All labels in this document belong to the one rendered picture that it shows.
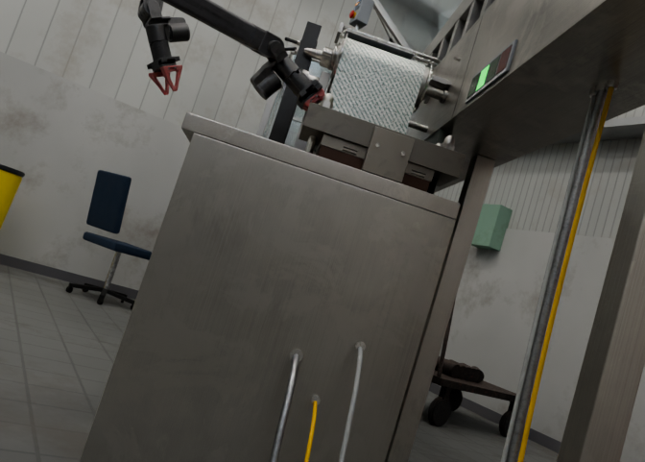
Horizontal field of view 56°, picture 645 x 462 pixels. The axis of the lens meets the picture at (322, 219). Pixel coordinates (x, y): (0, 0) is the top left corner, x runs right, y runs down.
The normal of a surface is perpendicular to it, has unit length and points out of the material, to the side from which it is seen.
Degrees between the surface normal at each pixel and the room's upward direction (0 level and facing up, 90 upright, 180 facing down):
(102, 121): 90
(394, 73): 90
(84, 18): 90
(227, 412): 90
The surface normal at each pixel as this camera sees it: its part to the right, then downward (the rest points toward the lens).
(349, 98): 0.11, -0.07
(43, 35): 0.48, 0.06
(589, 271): -0.82, -0.32
